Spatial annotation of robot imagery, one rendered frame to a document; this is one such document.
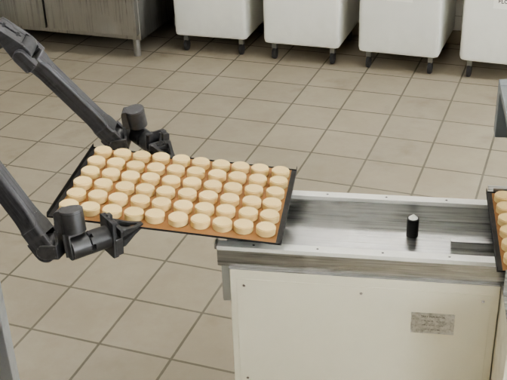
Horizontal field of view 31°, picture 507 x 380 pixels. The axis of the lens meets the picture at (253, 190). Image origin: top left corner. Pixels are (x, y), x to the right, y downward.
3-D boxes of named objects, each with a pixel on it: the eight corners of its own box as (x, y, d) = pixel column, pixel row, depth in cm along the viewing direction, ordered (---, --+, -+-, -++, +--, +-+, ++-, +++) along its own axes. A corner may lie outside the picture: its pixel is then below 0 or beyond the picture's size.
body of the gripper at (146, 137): (167, 160, 269) (155, 151, 274) (167, 130, 264) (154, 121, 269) (149, 167, 265) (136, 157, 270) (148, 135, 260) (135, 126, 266)
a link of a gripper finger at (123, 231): (149, 221, 224) (115, 232, 219) (149, 245, 227) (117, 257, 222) (134, 209, 229) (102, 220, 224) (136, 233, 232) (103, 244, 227)
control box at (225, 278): (249, 253, 265) (247, 212, 259) (235, 301, 245) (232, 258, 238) (237, 252, 266) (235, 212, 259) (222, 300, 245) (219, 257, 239)
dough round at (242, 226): (250, 237, 225) (250, 230, 224) (231, 233, 226) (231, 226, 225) (255, 226, 229) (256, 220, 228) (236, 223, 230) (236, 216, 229)
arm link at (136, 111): (115, 136, 277) (110, 151, 270) (106, 103, 271) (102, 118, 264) (153, 132, 276) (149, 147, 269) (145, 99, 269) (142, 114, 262)
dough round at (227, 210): (214, 219, 231) (214, 212, 230) (217, 209, 236) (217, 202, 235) (234, 221, 231) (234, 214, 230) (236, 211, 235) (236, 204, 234)
